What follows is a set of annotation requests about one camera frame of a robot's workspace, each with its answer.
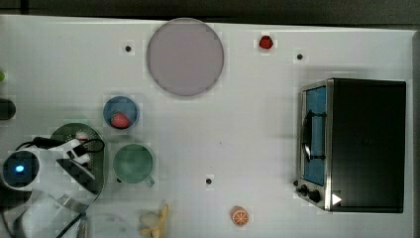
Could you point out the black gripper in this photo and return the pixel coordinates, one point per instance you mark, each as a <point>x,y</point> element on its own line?
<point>83,176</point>

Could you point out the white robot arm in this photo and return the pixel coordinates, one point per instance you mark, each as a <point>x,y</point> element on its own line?
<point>32,168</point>

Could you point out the green oval strainer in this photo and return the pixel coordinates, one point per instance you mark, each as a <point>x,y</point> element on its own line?
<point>99,155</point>

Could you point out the green mug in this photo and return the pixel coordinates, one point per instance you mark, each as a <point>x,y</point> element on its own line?
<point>134,163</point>

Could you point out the red strawberry in bowl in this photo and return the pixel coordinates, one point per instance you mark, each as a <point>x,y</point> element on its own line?
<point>120,121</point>

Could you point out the blue bowl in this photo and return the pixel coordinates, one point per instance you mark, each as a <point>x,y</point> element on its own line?
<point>122,104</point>

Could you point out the black cylinder cup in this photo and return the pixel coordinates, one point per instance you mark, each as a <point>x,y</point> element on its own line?
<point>7,109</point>

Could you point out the green avocado toy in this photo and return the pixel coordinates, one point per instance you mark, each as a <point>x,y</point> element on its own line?
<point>2,76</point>

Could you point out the grey round plate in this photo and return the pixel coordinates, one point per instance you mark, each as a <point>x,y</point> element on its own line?
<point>185,57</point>

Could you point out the orange slice toy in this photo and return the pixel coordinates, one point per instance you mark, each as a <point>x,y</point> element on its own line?
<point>239,216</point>

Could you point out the red strawberry toy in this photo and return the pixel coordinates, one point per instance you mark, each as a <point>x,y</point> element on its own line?
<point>266,42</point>

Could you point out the black toaster oven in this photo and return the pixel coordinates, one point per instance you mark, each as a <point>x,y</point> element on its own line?
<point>351,145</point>

